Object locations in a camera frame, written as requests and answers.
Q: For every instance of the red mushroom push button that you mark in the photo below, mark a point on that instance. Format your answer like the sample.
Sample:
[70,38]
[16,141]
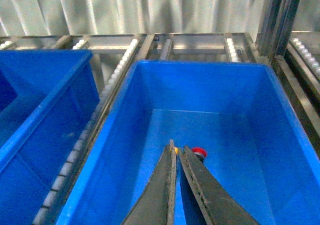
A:
[200,153]

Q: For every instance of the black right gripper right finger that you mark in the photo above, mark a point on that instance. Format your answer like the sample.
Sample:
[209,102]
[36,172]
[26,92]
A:
[215,204]

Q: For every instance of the blue right target bin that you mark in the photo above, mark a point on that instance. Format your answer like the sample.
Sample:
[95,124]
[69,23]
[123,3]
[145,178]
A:
[238,112]

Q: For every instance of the metal roller rack frame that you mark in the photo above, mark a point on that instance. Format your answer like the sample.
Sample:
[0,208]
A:
[114,55]

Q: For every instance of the blue middle plastic bin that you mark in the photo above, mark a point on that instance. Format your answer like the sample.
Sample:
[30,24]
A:
[47,98]

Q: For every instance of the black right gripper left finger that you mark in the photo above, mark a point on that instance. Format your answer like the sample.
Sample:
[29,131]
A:
[156,204]

